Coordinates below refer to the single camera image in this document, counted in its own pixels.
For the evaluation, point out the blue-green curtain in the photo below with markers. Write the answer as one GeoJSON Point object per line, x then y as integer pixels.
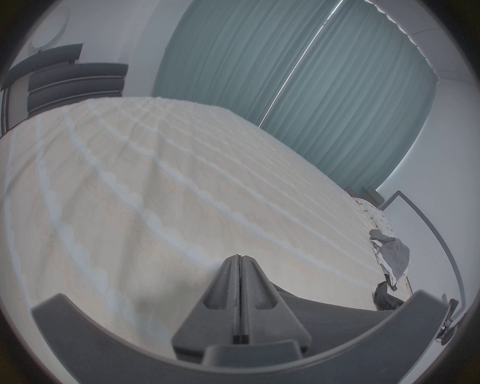
{"type": "Point", "coordinates": [360, 93]}
{"type": "Point", "coordinates": [232, 56]}

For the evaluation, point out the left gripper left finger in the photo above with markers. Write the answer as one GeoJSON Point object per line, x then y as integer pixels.
{"type": "Point", "coordinates": [210, 330]}

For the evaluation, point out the black T-shirt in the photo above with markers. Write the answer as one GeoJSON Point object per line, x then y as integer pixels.
{"type": "Point", "coordinates": [337, 322]}

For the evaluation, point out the grey bedside table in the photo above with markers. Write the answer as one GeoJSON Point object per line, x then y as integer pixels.
{"type": "Point", "coordinates": [365, 195]}

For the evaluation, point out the white printed pillow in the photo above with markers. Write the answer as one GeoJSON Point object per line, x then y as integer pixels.
{"type": "Point", "coordinates": [377, 217]}

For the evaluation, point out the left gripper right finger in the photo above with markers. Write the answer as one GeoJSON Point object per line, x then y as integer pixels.
{"type": "Point", "coordinates": [273, 326]}

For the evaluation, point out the bed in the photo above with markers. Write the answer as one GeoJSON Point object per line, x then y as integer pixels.
{"type": "Point", "coordinates": [150, 168]}

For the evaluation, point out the pile of clothes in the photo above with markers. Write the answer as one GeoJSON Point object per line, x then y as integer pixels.
{"type": "Point", "coordinates": [393, 255]}

